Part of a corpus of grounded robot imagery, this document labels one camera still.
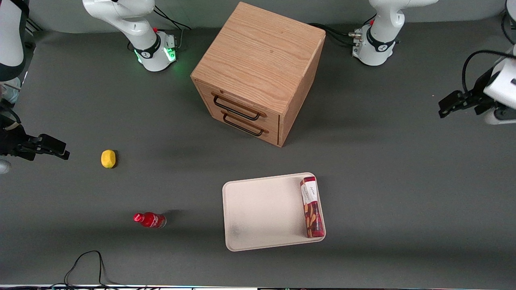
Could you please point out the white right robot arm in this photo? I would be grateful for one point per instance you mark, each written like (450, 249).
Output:
(147, 38)

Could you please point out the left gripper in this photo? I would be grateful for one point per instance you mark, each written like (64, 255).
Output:
(478, 89)

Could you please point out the wooden drawer front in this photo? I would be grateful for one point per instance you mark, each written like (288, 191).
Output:
(250, 131)
(242, 100)

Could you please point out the red tartan cookie box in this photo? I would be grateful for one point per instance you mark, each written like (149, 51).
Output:
(312, 209)

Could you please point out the white rectangular tray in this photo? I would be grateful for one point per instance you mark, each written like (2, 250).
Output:
(262, 213)

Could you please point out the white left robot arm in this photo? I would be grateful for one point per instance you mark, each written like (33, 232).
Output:
(379, 48)

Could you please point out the wooden drawer cabinet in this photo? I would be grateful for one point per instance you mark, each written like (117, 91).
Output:
(258, 56)

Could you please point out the red soda bottle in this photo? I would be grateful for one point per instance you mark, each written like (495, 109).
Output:
(151, 220)

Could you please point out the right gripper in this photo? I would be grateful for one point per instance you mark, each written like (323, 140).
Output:
(11, 141)

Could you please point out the yellow lemon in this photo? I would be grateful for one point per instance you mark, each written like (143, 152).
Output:
(108, 158)

